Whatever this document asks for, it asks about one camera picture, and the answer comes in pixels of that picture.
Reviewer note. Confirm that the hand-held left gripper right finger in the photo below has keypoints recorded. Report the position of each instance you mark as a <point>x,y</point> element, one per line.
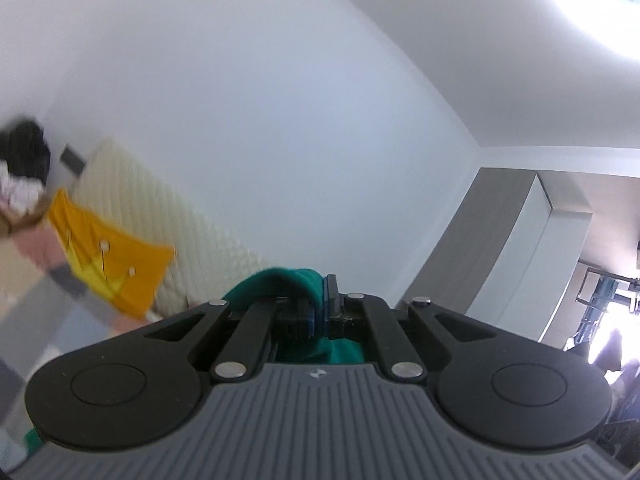
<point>330,310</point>

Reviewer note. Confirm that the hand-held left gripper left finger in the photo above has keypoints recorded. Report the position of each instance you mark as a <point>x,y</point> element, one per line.
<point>311,327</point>

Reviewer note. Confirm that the green jacket with black stripe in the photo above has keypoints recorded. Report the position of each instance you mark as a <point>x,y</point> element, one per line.
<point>280,282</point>

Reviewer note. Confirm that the grey and white wardrobe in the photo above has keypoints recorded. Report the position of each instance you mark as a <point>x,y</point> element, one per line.
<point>500,260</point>

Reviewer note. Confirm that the cream quilted headboard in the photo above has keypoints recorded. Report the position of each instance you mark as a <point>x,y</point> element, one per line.
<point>165,210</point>

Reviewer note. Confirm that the yellow crown-print pillow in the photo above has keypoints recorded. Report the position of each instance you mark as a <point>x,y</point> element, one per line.
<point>115,260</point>

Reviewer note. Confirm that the dark metal rack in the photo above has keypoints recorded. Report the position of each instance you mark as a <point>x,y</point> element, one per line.
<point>607,290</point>

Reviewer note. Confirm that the colour-block bed sheet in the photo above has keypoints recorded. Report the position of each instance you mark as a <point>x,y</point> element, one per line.
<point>30,310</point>

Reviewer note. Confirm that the cardboard box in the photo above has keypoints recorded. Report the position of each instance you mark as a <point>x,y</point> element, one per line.
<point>20,223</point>

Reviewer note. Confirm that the dark cloth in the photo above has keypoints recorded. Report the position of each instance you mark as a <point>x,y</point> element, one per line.
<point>25,147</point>

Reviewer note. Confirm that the grey wall socket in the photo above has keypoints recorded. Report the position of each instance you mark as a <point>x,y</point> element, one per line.
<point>72,159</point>

